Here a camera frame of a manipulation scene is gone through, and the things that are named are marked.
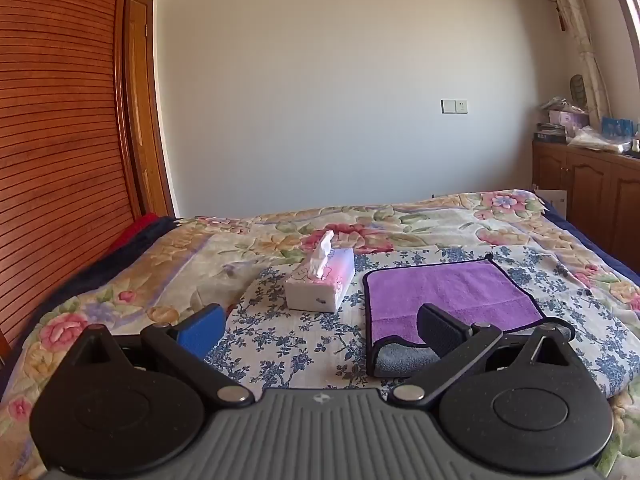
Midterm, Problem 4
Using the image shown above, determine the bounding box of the red blanket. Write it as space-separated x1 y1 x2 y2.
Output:
107 212 162 257

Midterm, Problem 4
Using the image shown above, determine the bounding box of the wooden cabinet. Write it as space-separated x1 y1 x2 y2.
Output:
531 139 640 272

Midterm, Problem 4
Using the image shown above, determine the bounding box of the purple towel with grey underside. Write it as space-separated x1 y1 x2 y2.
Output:
362 255 577 379

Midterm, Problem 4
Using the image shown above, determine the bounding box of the wooden room door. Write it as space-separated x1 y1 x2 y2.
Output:
124 0 176 219

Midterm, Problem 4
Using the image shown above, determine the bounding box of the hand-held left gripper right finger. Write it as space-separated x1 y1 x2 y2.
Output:
390 302 584 408

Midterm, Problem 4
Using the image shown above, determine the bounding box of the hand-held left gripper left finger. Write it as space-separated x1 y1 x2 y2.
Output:
66 303 254 407

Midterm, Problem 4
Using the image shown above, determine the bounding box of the slatted wooden wardrobe door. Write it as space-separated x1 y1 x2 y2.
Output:
0 0 177 361

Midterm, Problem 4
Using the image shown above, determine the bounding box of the blue printed box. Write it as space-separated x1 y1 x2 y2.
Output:
601 117 635 141

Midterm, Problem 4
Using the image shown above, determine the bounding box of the clear plastic bag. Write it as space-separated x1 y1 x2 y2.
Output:
567 126 627 154

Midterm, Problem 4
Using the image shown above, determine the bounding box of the blue floral white cloth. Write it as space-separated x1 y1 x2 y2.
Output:
204 245 640 397

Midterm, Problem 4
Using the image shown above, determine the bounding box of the white pink tissue box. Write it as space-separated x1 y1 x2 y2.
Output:
284 230 356 314

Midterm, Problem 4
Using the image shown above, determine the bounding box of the white cardboard box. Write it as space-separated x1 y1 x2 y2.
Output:
536 188 569 213

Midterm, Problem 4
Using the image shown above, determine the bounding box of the dark flat box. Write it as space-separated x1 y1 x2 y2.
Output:
534 122 569 142

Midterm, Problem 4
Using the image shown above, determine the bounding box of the purple box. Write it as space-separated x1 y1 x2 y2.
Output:
548 110 590 129

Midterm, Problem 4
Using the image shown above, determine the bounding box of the wooden window frame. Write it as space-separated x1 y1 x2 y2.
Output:
602 0 640 63

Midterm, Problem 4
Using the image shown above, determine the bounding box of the pastel floral bed quilt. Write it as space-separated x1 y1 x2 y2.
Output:
0 189 640 480

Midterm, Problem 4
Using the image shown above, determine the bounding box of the navy blue bed sheet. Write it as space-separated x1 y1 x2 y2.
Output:
542 204 640 277

